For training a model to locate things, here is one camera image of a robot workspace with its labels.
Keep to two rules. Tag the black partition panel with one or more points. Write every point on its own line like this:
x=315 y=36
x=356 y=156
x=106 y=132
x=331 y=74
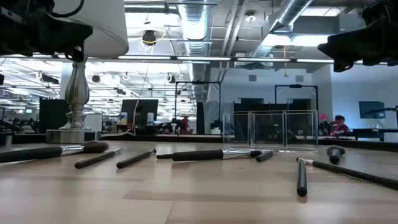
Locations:
x=53 y=115

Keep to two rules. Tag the large brown powder brush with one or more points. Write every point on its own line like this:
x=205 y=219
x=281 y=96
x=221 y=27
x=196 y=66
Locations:
x=31 y=154

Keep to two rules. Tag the black computer monitor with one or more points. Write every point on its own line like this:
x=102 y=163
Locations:
x=149 y=109

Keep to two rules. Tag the small white desk lamp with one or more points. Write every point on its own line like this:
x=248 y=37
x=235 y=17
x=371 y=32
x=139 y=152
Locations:
x=173 y=126

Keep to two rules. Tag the dark office desk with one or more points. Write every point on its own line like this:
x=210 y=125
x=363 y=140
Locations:
x=373 y=131

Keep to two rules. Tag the person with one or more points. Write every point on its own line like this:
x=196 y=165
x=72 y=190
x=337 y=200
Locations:
x=340 y=126

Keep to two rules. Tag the black metal rig frame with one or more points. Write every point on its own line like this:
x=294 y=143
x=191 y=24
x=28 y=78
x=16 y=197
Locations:
x=199 y=82
x=295 y=86

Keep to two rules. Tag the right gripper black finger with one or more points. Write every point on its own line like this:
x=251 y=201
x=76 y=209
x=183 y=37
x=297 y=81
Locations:
x=343 y=65
x=351 y=46

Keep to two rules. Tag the short black makeup brush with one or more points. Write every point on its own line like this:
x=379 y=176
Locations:
x=264 y=156

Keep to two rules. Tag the clear acrylic brush organizer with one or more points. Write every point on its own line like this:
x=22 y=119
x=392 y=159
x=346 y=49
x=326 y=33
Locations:
x=250 y=130

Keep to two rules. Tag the brown fan makeup brush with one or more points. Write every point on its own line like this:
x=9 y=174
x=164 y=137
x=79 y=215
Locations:
x=335 y=154

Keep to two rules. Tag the black tapered makeup brush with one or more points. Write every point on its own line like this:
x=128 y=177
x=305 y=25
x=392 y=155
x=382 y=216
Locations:
x=301 y=177

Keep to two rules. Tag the straight silver ceiling duct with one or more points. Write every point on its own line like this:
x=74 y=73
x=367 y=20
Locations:
x=194 y=21

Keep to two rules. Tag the wipes canister yellow label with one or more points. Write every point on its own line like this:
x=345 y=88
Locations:
x=123 y=119

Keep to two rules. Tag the red metal frame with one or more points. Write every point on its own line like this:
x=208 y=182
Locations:
x=324 y=118

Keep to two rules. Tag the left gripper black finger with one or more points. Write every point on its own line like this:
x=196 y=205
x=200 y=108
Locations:
x=76 y=55
x=65 y=34

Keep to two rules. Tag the small grey cylinder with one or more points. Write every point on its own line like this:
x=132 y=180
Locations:
x=5 y=140

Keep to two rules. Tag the white wipes canister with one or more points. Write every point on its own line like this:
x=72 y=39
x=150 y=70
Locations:
x=150 y=118

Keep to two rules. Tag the long thin black makeup brush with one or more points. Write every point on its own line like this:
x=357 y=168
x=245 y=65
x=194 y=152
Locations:
x=357 y=175

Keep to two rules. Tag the angled silver ceiling duct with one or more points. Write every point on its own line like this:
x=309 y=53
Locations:
x=292 y=9

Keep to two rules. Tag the wall-mounted dark screen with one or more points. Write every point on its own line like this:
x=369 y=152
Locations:
x=371 y=109

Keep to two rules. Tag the yellow hanging pendant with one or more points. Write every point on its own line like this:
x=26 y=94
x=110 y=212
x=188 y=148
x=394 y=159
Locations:
x=285 y=74

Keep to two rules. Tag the silver table lamp white shade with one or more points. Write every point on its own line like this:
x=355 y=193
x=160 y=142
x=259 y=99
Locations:
x=77 y=93

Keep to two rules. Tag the long ceiling light rail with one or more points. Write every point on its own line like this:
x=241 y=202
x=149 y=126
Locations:
x=202 y=58

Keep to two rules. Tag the potted plant white pot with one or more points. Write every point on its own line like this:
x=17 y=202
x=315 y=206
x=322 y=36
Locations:
x=215 y=130

